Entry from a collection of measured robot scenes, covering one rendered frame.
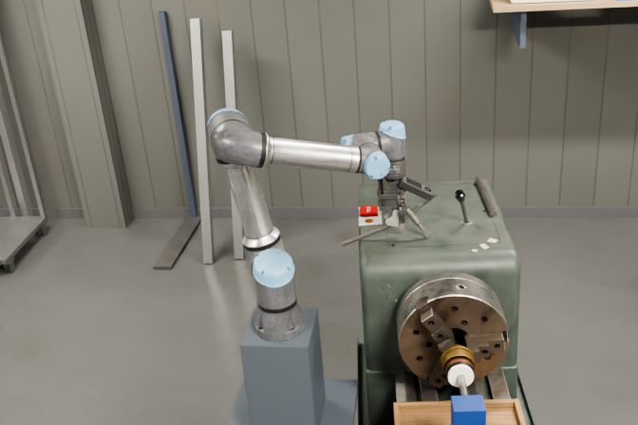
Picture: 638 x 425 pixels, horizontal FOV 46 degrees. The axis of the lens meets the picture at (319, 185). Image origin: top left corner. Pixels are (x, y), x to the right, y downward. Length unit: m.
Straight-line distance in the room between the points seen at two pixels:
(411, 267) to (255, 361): 0.54
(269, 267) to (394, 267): 0.39
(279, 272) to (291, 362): 0.28
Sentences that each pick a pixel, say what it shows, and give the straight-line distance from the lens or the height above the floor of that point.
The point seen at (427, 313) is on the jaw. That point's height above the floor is 1.19.
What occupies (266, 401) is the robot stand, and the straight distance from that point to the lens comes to 2.32.
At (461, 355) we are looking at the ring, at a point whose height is 1.12.
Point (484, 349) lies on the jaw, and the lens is 2.16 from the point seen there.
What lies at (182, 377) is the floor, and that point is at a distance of 3.97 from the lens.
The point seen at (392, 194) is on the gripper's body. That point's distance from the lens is 2.27.
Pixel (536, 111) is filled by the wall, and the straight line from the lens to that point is 5.00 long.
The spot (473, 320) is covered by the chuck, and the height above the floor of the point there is 1.15.
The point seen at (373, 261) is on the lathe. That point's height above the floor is 1.25.
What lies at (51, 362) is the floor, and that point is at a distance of 4.33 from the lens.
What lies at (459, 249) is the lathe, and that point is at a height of 1.25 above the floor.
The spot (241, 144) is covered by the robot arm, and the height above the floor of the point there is 1.70.
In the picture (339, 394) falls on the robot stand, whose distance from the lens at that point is 2.55.
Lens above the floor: 2.38
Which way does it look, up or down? 24 degrees down
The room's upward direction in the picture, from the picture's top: 5 degrees counter-clockwise
